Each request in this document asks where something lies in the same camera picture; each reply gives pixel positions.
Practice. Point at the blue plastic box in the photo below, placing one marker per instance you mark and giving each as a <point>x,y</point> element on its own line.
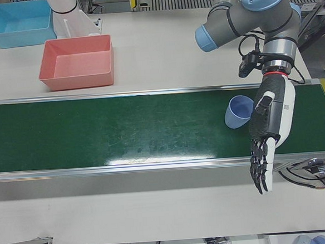
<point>19,26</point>

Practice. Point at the blue plastic cup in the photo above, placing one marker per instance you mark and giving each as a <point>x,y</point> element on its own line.
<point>238,111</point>

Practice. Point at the clear plastic container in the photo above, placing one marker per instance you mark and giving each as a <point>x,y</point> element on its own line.
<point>72,22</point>

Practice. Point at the pink plastic box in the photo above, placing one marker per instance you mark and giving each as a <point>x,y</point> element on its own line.
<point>77,66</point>

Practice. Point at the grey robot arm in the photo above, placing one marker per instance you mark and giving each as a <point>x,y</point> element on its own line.
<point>255,19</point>

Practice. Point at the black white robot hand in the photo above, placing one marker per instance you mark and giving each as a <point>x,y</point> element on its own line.
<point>271,120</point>

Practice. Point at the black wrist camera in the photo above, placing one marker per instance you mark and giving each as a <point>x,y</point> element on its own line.
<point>245,66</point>

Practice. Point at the green conveyor belt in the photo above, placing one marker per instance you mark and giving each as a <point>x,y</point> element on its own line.
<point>99,182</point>
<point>124,130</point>

